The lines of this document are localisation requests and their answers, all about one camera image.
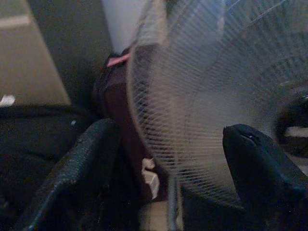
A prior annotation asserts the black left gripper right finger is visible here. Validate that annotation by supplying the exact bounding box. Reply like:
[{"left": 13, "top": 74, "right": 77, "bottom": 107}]
[{"left": 222, "top": 123, "right": 308, "bottom": 231}]

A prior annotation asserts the grey electric fan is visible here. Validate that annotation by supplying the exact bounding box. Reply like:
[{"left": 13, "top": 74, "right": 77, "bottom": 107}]
[{"left": 127, "top": 0, "right": 308, "bottom": 231}]

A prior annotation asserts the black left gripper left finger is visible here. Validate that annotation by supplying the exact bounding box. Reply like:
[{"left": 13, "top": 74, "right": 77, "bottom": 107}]
[{"left": 14, "top": 118, "right": 121, "bottom": 231}]

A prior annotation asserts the dark bag with pink strap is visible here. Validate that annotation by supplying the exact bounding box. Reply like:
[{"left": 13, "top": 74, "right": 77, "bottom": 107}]
[{"left": 92, "top": 48, "right": 169, "bottom": 200}]

